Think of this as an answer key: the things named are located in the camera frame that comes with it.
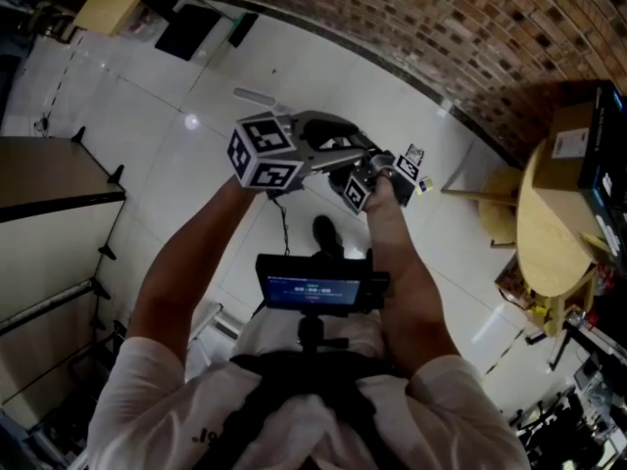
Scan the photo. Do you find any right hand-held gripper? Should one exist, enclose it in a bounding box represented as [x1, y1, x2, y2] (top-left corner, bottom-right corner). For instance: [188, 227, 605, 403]
[328, 149, 425, 214]

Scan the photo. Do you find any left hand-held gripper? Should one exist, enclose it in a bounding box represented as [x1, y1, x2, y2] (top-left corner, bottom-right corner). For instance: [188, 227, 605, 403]
[227, 109, 382, 193]

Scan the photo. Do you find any person's right forearm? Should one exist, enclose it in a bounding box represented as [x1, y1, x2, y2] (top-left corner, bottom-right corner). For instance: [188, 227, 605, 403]
[364, 176, 461, 376]

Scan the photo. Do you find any person's left forearm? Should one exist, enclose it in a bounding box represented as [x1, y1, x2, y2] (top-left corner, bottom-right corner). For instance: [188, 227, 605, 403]
[129, 178, 256, 361]

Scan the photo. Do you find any person's right black shoe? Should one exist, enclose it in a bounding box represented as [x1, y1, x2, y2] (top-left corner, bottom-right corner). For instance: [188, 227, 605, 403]
[312, 214, 344, 259]

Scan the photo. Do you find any black chest monitor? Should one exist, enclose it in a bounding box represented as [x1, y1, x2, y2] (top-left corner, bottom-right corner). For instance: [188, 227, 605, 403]
[255, 254, 391, 317]

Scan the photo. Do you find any black device green edge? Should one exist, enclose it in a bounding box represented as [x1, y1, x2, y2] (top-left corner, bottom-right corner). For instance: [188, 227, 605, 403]
[228, 13, 260, 48]

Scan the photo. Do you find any black square floor plate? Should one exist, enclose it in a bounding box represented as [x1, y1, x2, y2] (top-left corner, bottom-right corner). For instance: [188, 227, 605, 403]
[155, 10, 217, 62]

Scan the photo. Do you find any black chest harness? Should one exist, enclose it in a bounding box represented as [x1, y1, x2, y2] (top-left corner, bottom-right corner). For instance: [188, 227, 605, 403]
[195, 350, 412, 470]

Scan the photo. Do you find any round wooden table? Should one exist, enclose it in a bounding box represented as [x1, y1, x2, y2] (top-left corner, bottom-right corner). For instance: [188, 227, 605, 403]
[516, 139, 602, 298]

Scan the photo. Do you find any large cardboard box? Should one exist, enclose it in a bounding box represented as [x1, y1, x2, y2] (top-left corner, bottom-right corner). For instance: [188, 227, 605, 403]
[531, 100, 602, 237]

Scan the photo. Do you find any clear plastic bag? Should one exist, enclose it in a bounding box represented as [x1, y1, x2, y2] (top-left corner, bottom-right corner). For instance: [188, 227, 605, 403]
[124, 2, 166, 36]

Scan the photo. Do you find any black cardboard box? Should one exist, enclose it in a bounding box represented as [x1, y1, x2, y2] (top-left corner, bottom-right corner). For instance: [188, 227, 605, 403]
[576, 81, 627, 263]

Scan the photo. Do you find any small tan box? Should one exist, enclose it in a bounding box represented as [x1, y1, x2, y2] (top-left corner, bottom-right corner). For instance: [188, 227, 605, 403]
[580, 232, 618, 259]

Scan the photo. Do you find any red snack packet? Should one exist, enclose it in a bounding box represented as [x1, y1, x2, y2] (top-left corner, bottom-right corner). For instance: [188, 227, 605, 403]
[595, 264, 618, 293]

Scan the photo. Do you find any beige partition panel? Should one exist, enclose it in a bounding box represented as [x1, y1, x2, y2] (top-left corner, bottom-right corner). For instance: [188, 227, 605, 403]
[0, 134, 127, 410]

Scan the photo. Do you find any person's white t-shirt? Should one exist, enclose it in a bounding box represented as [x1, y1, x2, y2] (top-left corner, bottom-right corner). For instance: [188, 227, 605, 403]
[85, 305, 533, 470]

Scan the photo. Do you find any black tripod stand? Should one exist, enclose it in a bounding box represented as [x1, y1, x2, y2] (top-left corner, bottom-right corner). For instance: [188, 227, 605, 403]
[508, 310, 627, 459]

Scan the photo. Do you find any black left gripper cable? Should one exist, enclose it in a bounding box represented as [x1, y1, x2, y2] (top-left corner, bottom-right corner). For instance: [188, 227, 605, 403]
[271, 193, 294, 257]

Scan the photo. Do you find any black monitor mount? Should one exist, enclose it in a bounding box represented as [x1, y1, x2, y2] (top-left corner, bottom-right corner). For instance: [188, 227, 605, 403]
[296, 313, 352, 354]

